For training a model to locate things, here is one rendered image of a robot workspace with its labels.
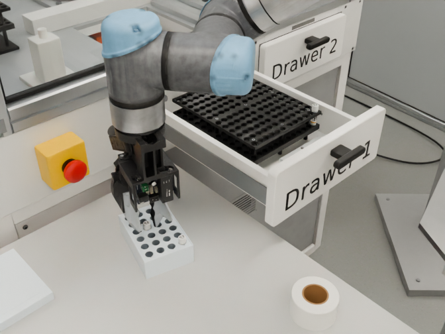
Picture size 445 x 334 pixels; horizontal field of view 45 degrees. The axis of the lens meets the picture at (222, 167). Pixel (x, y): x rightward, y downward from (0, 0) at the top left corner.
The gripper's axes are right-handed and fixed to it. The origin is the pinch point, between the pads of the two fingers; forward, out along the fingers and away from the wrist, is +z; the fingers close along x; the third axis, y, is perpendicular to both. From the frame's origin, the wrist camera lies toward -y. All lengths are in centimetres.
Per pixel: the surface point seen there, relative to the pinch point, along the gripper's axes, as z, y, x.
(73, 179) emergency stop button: -5.8, -8.4, -8.7
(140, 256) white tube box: 1.8, 5.7, -3.3
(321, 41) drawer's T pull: -10, -28, 54
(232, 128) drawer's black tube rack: -8.9, -5.8, 19.3
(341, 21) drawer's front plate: -10, -34, 65
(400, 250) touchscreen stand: 78, -27, 101
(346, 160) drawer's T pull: -10.0, 12.1, 30.2
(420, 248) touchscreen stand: 77, -24, 107
